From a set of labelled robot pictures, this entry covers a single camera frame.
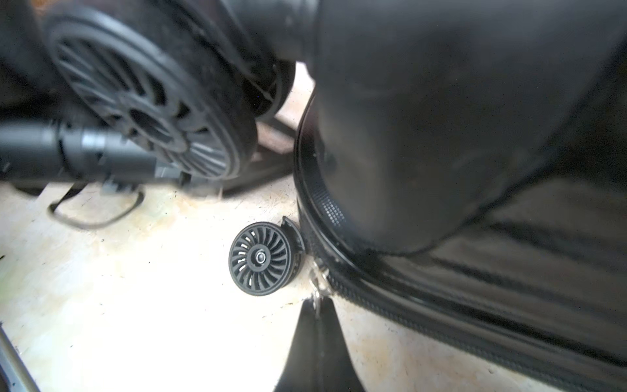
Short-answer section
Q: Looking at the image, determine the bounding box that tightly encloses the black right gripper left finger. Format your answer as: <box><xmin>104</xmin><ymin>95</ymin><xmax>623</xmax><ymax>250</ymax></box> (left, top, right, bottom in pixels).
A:
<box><xmin>274</xmin><ymin>299</ymin><xmax>319</xmax><ymax>391</ymax></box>

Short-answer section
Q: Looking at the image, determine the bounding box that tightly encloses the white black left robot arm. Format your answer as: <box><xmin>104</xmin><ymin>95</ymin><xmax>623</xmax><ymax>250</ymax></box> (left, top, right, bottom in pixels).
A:
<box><xmin>1</xmin><ymin>119</ymin><xmax>293</xmax><ymax>197</ymax></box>

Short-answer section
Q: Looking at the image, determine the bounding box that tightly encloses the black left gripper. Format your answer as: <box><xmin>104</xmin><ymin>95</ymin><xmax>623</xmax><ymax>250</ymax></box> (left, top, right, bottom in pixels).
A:
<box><xmin>97</xmin><ymin>136</ymin><xmax>295</xmax><ymax>197</ymax></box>

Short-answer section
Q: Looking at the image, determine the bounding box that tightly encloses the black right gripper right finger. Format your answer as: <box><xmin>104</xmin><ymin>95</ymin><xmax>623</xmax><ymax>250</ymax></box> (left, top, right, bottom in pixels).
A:
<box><xmin>318</xmin><ymin>297</ymin><xmax>365</xmax><ymax>391</ymax></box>

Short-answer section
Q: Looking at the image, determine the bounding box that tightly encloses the silver zipper pull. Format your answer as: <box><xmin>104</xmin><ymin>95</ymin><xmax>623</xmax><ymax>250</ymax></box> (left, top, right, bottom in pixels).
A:
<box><xmin>309</xmin><ymin>266</ymin><xmax>334</xmax><ymax>316</ymax></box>

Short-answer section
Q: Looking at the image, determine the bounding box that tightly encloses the black hard-shell suitcase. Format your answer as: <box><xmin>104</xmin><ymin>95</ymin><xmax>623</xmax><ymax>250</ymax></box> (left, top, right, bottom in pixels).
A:
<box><xmin>42</xmin><ymin>1</ymin><xmax>626</xmax><ymax>391</ymax></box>

